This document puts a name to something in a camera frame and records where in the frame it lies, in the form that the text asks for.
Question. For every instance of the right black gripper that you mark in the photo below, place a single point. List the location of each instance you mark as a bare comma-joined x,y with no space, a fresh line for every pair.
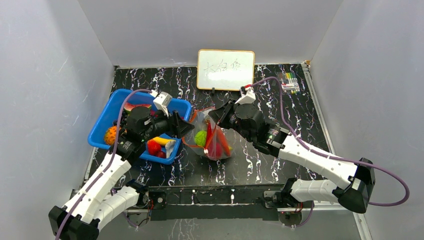
226,114

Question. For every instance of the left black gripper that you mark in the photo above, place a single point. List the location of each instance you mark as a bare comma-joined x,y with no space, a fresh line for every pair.
176,124

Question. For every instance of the green toy cabbage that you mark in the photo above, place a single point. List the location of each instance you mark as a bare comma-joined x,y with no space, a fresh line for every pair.
200,138

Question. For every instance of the orange toy carrot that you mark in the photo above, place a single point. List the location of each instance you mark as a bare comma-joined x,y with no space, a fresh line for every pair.
223,141

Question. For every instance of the red toy chili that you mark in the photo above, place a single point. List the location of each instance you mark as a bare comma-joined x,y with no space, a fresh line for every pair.
209,136

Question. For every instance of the clear orange zip bag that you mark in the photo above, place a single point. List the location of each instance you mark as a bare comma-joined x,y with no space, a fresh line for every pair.
199,119

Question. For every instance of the red toy apple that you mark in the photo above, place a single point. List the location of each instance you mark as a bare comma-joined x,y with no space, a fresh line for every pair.
215,151

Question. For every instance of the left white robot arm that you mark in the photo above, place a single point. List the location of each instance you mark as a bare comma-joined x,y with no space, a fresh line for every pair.
96,188

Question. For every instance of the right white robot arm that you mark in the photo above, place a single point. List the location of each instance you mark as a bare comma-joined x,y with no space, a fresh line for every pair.
348,184

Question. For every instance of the yellow toy banana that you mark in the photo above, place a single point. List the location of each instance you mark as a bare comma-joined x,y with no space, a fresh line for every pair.
163,141

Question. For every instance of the white toy radish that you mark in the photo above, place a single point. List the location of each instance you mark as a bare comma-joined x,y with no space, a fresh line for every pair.
169,147

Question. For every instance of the dark red toy cherry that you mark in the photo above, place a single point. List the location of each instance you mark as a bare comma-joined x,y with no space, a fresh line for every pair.
161,154

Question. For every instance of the red toy pepper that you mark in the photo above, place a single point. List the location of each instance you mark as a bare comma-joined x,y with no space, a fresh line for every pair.
153,148

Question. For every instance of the marker pen pack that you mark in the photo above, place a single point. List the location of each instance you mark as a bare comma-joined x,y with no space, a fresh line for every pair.
289,83

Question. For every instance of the orange bumpy toy fruit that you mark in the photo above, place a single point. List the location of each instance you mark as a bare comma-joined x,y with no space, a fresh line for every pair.
110,135

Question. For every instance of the blue plastic bin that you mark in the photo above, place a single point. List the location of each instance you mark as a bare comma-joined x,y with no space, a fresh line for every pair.
110,114

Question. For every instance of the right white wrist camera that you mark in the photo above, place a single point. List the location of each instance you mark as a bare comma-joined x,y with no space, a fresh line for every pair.
247,95

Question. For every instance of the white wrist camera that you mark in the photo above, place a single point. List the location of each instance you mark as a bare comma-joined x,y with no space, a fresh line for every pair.
161,101
247,95

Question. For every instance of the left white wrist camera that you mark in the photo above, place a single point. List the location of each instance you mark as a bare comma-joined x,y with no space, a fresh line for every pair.
161,101

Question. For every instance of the small whiteboard yellow frame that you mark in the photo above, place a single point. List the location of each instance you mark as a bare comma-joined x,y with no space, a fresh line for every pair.
224,70

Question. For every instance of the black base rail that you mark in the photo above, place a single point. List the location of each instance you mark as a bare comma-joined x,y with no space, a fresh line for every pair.
202,202

